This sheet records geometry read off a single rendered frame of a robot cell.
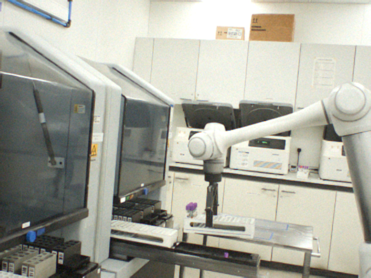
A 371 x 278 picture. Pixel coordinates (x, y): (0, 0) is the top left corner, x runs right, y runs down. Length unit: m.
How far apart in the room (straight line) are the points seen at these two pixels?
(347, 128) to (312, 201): 2.52
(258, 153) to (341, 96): 2.55
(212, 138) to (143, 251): 0.54
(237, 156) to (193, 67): 1.09
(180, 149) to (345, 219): 1.67
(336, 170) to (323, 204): 0.33
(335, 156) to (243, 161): 0.84
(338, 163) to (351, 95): 2.52
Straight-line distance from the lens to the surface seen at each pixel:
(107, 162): 1.59
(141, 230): 1.71
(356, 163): 1.48
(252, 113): 4.20
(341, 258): 4.07
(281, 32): 4.33
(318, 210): 3.95
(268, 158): 3.90
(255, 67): 4.24
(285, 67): 4.22
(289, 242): 1.94
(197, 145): 1.52
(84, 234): 1.52
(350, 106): 1.41
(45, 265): 1.31
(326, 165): 3.91
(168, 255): 1.67
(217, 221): 1.74
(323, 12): 4.68
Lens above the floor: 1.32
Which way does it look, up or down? 3 degrees down
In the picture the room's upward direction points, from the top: 5 degrees clockwise
